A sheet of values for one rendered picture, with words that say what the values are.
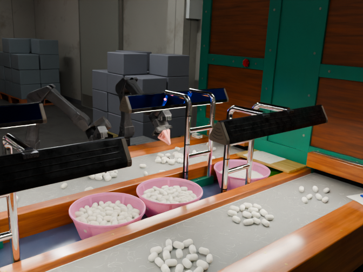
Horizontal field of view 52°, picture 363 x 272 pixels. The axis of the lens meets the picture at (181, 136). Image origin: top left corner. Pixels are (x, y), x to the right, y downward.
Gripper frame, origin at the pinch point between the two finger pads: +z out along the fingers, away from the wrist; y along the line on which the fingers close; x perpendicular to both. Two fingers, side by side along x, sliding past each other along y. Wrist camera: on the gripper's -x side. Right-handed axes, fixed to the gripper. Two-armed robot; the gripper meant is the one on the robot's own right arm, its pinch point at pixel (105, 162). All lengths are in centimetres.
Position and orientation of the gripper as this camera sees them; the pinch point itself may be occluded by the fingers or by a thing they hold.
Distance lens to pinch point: 185.7
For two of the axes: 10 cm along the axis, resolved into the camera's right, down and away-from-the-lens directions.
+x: -4.5, 6.0, 6.7
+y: 7.6, -1.4, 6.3
